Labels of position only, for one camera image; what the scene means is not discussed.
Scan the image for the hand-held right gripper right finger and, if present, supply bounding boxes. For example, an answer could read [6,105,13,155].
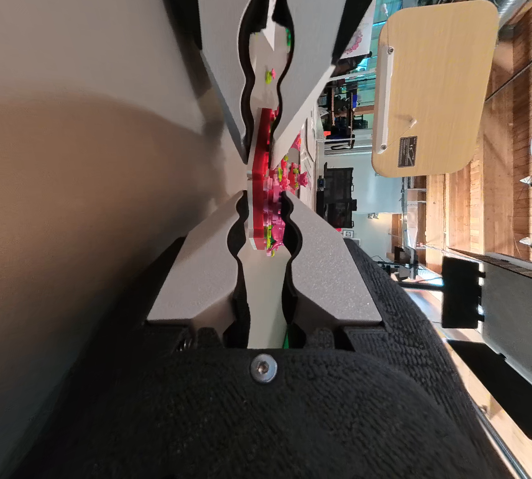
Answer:
[282,191,384,329]

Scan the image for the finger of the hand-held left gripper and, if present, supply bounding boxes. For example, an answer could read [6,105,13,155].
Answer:
[269,0,360,169]
[195,0,269,165]

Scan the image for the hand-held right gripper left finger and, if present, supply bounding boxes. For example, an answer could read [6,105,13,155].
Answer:
[146,189,251,340]

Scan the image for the red lego heart frame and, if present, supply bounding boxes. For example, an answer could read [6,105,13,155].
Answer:
[247,107,312,258]

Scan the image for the lego set box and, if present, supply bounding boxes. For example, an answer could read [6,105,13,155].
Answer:
[343,5,377,58]

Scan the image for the overhead light panel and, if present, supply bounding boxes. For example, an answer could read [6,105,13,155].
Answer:
[441,252,532,389]

